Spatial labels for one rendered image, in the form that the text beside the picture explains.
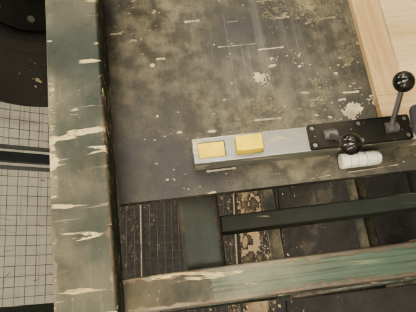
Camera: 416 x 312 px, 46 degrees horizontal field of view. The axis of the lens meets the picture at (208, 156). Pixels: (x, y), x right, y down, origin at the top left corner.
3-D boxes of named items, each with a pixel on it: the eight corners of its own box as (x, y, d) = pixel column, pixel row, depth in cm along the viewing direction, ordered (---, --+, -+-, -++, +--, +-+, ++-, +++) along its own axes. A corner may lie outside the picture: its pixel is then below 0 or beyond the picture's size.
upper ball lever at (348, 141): (337, 142, 93) (366, 155, 80) (318, 144, 93) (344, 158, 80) (337, 122, 93) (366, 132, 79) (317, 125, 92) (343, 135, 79)
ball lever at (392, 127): (403, 137, 92) (421, 77, 83) (384, 139, 92) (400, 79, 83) (395, 125, 95) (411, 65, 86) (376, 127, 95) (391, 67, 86)
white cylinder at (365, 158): (339, 171, 95) (378, 166, 95) (343, 166, 92) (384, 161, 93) (336, 156, 96) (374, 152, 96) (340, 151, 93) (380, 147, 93)
